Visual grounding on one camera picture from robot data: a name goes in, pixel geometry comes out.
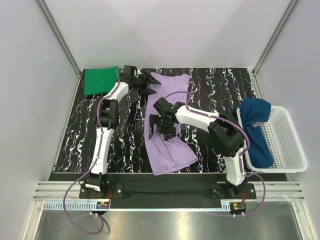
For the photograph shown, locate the purple t shirt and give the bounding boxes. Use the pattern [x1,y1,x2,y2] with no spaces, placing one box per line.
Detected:
[144,71,199,176]

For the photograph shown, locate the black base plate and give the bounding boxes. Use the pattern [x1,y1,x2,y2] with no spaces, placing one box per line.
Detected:
[79,173,257,211]

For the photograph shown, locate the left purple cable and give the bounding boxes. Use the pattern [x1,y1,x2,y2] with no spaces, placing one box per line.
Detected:
[62,67,112,236]

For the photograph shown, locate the white plastic basket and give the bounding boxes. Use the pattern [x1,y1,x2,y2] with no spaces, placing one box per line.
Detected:
[244,105,308,174]

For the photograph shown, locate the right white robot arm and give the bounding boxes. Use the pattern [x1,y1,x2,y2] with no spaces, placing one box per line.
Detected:
[149,97,247,199]

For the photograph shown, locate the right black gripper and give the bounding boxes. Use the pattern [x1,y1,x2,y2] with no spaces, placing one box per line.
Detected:
[149,114,176,142]

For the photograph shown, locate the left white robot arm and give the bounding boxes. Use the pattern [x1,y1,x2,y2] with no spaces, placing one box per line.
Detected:
[81,65,161,198]

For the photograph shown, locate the purple cable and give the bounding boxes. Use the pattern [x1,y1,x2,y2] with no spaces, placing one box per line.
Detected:
[159,90,266,218]
[62,67,112,236]

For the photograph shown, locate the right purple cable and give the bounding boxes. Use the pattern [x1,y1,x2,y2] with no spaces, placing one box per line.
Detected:
[159,90,266,218]

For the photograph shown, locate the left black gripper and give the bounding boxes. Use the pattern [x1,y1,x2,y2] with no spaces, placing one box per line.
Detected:
[131,71,161,97]

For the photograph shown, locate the dark blue t shirt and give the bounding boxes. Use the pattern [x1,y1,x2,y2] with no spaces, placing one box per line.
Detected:
[232,98,274,169]

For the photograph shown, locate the folded green t shirt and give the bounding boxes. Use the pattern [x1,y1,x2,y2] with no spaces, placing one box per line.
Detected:
[84,66,122,96]

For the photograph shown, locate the aluminium rail frame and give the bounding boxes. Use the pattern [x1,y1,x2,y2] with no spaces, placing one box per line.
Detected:
[23,172,320,240]

